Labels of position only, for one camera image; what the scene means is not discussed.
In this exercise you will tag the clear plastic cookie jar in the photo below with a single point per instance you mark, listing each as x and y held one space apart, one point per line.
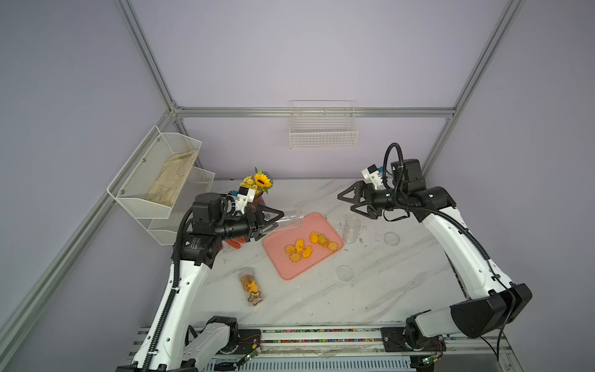
351 230

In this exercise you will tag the clear jar with brown cookies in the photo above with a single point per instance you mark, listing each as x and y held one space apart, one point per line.
251 287

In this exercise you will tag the white wire wall basket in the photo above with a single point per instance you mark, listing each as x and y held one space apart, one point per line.
322 125

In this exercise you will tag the yellow sunflower bouquet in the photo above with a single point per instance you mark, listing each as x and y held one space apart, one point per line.
260 181

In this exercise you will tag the purple ribbed glass vase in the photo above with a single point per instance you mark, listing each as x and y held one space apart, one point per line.
259 200

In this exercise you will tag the clear jar with orange cookies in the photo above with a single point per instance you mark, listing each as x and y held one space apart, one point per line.
292 219

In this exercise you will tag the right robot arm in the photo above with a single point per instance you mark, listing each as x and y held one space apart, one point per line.
492 298

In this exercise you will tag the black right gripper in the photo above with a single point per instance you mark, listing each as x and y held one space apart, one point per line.
367 199

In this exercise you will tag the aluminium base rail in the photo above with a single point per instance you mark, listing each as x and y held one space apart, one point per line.
343 348

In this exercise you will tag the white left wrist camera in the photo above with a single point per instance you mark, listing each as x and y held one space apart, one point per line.
242 198

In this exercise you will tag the red rubber glove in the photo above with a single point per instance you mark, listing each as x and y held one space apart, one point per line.
236 243

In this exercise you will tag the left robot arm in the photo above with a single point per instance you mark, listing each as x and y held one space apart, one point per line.
212 219

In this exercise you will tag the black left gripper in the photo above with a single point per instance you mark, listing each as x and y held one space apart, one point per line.
251 223

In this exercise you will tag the white mesh wall basket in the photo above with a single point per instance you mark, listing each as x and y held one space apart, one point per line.
129 188

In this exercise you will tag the pink plastic tray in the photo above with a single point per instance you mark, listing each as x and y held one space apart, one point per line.
275 244

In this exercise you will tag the beige cloth in basket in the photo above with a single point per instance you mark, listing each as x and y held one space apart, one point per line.
164 191

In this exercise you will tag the clear plastic jar lid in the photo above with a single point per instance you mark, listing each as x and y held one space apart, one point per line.
392 239

